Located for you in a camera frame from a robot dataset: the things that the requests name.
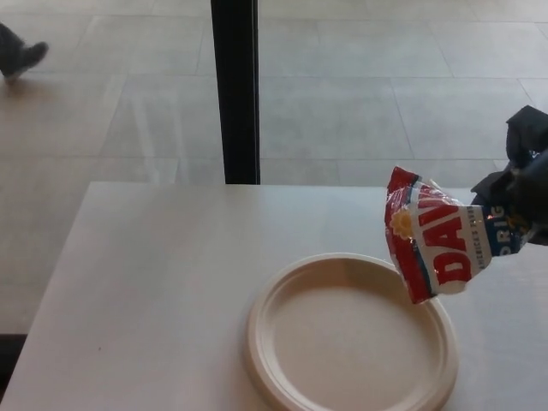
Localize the black window frame post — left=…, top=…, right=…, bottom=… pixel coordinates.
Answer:
left=210, top=0, right=261, bottom=186

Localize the red white sunflower seed bag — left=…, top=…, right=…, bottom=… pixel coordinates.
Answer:
left=384, top=165, right=517, bottom=306

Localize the grey shoe of passer-by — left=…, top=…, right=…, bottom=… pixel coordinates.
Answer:
left=0, top=21, right=50, bottom=82

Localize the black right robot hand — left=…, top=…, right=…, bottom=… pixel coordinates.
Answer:
left=469, top=104, right=548, bottom=247

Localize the beige round paper plate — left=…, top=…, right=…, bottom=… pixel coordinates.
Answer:
left=246, top=252, right=460, bottom=411

